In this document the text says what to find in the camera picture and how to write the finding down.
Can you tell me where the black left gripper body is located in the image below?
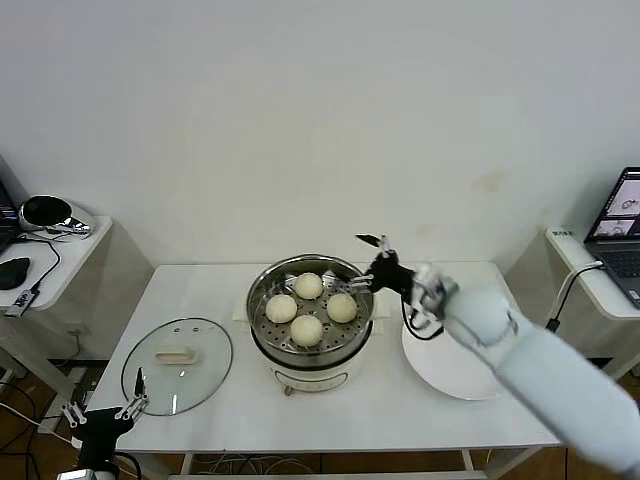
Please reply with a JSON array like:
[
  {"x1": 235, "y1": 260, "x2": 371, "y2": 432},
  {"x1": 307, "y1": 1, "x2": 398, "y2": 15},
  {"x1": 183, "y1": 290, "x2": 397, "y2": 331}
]
[{"x1": 74, "y1": 407, "x2": 137, "y2": 466}]

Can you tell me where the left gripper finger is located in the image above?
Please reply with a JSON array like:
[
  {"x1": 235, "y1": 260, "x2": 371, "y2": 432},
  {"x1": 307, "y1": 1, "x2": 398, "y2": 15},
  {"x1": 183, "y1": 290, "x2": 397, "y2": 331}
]
[
  {"x1": 114, "y1": 367, "x2": 151, "y2": 421},
  {"x1": 60, "y1": 402, "x2": 87, "y2": 426}
]

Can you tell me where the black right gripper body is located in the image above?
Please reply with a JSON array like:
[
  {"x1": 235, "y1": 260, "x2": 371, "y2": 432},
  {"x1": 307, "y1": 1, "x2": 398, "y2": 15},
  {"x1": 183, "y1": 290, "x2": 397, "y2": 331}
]
[{"x1": 367, "y1": 253, "x2": 417, "y2": 296}]

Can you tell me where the white steamed baozi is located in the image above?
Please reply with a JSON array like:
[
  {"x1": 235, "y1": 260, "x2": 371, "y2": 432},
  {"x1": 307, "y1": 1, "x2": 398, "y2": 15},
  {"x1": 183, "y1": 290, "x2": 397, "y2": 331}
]
[
  {"x1": 265, "y1": 294, "x2": 300, "y2": 324},
  {"x1": 293, "y1": 272, "x2": 324, "y2": 301},
  {"x1": 289, "y1": 314, "x2": 324, "y2": 348},
  {"x1": 326, "y1": 292, "x2": 359, "y2": 323}
]

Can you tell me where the round glass pot lid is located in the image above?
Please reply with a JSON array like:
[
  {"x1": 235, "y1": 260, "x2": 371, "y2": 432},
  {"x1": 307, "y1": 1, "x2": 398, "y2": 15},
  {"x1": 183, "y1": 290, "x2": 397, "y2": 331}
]
[{"x1": 121, "y1": 316, "x2": 235, "y2": 417}]

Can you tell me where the perforated steel steamer basket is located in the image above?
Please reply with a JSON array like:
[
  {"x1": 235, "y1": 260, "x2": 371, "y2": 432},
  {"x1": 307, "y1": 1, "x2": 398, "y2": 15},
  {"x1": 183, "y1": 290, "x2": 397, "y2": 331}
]
[{"x1": 247, "y1": 254, "x2": 375, "y2": 357}]

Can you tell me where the round white plate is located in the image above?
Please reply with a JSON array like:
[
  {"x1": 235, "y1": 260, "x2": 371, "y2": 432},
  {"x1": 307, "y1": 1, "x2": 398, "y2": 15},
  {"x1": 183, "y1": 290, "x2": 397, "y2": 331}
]
[{"x1": 401, "y1": 304, "x2": 507, "y2": 402}]

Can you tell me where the cream electric cooker pot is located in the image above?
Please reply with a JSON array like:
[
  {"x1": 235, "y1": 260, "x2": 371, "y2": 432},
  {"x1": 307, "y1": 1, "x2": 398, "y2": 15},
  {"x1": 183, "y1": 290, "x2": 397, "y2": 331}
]
[{"x1": 231, "y1": 288, "x2": 390, "y2": 399}]

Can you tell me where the grey usb hub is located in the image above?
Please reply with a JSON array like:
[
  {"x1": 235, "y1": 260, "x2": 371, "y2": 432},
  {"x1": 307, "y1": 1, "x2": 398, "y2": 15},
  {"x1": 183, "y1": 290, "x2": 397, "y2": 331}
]
[{"x1": 5, "y1": 288, "x2": 41, "y2": 319}]

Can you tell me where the white side table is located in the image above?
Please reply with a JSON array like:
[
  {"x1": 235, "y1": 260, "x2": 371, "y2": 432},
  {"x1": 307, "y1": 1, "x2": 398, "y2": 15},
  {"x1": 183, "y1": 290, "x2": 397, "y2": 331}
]
[
  {"x1": 504, "y1": 225, "x2": 640, "y2": 381},
  {"x1": 0, "y1": 214, "x2": 156, "y2": 436}
]

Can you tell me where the black computer mouse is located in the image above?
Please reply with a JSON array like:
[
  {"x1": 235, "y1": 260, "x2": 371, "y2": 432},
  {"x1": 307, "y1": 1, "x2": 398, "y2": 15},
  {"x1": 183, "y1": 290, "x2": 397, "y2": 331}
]
[{"x1": 0, "y1": 255, "x2": 32, "y2": 290}]

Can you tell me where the shiny chrome headset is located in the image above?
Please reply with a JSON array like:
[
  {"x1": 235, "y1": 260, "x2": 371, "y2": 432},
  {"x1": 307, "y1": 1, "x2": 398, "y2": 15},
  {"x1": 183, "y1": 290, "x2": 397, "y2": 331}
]
[{"x1": 17, "y1": 193, "x2": 97, "y2": 236}]

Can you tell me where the dark open laptop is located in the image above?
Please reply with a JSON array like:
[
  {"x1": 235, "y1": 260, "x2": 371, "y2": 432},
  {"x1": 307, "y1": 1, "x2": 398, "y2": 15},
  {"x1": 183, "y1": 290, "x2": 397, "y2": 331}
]
[{"x1": 0, "y1": 153, "x2": 25, "y2": 254}]

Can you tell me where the grey open laptop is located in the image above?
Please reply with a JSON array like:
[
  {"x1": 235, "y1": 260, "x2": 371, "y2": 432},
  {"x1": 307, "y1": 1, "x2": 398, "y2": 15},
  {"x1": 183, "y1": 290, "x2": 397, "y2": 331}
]
[{"x1": 583, "y1": 167, "x2": 640, "y2": 310}]

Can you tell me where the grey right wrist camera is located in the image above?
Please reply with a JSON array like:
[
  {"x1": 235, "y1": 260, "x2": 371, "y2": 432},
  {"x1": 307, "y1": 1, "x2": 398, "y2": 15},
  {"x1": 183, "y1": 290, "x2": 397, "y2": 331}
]
[{"x1": 412, "y1": 264, "x2": 459, "y2": 321}]

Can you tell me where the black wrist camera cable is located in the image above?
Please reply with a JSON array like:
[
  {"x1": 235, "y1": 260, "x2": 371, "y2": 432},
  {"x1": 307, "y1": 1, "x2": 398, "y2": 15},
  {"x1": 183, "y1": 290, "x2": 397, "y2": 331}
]
[{"x1": 401, "y1": 294, "x2": 446, "y2": 342}]

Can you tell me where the thin black desk cable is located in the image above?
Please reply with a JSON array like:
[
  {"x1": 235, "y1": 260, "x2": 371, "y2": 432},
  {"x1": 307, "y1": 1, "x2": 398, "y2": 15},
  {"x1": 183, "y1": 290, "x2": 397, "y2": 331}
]
[{"x1": 14, "y1": 230, "x2": 63, "y2": 292}]

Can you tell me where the white metal table frame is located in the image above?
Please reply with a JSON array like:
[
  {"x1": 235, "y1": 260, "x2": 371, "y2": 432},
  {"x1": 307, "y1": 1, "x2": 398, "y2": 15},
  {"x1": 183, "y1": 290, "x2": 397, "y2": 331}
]
[{"x1": 167, "y1": 451, "x2": 479, "y2": 480}]

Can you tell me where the white laptop cable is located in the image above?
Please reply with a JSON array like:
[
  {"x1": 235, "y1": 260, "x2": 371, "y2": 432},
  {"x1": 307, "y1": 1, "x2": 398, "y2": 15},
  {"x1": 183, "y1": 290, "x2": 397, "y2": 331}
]
[{"x1": 547, "y1": 260, "x2": 606, "y2": 324}]

